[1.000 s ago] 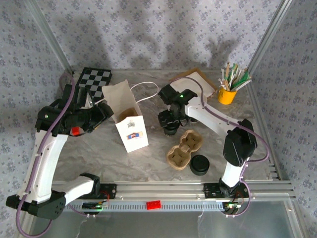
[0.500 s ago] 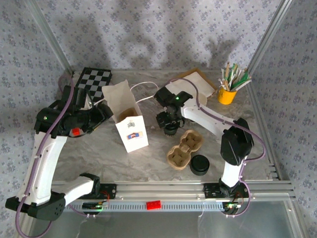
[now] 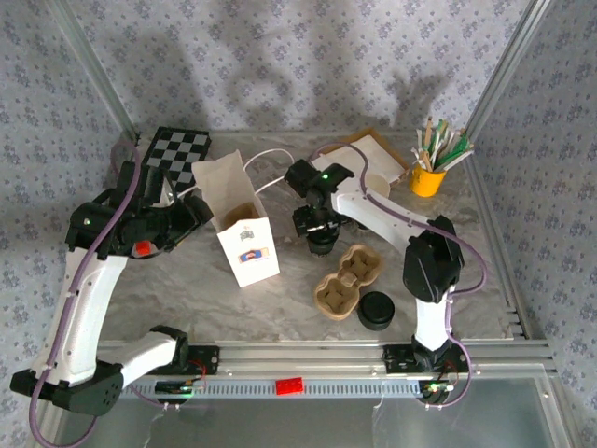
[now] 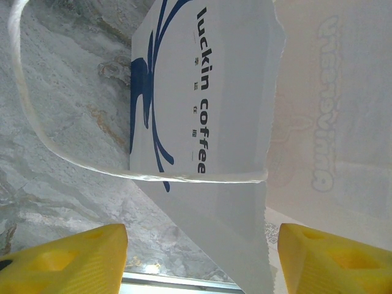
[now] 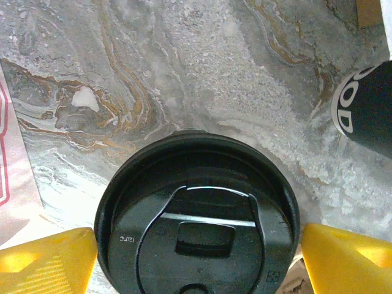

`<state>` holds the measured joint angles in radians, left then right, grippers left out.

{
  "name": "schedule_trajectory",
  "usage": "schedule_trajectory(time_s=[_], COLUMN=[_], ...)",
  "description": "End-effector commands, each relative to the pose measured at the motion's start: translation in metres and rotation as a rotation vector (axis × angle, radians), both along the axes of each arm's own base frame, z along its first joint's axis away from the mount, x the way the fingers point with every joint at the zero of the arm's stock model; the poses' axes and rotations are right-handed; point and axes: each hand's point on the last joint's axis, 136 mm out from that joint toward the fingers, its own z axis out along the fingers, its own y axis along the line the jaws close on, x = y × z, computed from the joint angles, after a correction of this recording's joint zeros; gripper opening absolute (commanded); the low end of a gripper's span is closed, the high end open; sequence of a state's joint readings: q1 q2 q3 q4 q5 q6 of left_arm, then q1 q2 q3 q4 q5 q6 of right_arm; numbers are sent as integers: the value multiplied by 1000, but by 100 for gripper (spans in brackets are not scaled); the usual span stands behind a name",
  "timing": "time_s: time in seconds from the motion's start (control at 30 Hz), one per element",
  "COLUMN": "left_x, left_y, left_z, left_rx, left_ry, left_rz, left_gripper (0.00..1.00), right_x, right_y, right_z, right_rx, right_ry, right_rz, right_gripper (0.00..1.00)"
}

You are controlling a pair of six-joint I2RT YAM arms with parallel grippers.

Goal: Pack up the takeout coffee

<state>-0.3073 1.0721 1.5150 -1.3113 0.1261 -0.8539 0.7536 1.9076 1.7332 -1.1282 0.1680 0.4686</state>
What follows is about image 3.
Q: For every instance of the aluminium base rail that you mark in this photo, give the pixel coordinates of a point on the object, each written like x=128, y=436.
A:
x=303, y=357

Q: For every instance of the wooden stir stick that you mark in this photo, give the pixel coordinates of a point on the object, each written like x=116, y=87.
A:
x=427, y=133
x=440, y=135
x=419, y=156

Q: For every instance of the stack of white paper cups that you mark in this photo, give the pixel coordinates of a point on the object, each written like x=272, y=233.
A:
x=378, y=186

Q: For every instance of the grey metal panel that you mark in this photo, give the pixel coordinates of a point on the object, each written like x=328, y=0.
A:
x=280, y=424

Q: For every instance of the orange plastic object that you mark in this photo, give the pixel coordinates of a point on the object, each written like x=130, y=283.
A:
x=143, y=248

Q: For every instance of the red toy brick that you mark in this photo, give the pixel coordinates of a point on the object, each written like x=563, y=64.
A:
x=289, y=387

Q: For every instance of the green plastic stirrer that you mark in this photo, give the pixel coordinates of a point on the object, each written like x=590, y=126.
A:
x=459, y=142

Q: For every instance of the black grey chessboard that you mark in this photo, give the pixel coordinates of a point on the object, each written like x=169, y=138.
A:
x=186, y=149

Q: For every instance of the black cup lid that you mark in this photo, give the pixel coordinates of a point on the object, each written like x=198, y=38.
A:
x=376, y=310

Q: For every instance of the white paper straw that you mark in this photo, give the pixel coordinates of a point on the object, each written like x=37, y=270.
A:
x=464, y=154
x=421, y=142

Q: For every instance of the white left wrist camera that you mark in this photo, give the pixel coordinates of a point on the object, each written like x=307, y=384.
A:
x=163, y=189

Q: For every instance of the black coffee cup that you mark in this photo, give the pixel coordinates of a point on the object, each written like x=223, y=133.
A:
x=323, y=249

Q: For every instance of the aluminium frame post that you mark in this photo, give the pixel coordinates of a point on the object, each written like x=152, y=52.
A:
x=503, y=70
x=98, y=70

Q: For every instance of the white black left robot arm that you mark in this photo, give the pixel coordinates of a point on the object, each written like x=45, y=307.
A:
x=88, y=303

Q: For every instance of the small circuit board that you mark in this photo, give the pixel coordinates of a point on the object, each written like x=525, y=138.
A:
x=177, y=388
x=436, y=388

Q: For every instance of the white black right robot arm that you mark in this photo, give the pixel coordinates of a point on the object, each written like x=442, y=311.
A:
x=373, y=214

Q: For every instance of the aluminium side rail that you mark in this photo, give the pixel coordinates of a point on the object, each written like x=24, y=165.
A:
x=517, y=322

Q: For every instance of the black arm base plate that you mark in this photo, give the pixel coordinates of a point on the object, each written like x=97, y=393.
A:
x=207, y=359
x=396, y=359

